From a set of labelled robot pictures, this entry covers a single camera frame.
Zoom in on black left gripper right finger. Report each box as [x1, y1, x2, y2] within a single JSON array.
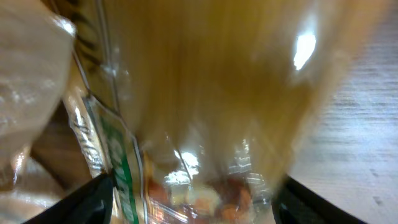
[[272, 176, 366, 224]]

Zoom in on beige paper pouch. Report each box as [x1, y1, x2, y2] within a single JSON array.
[[1, 0, 76, 223]]

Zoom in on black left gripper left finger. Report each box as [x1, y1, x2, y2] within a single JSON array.
[[24, 174, 113, 224]]

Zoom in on San Remo spaghetti packet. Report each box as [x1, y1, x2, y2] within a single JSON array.
[[55, 1, 353, 223]]

